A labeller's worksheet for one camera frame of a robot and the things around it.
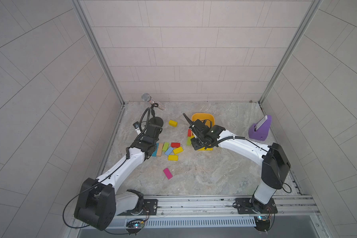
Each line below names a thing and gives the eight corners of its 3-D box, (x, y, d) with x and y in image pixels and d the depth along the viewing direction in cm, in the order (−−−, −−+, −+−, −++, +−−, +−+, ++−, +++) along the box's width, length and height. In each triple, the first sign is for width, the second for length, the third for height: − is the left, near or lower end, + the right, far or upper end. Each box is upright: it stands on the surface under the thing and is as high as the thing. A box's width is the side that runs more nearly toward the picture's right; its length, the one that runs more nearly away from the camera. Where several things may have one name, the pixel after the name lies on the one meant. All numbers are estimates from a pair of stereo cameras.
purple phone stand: (250, 140, 97) (261, 126, 84) (247, 130, 102) (256, 115, 89) (265, 140, 97) (277, 126, 84) (261, 130, 102) (272, 115, 89)
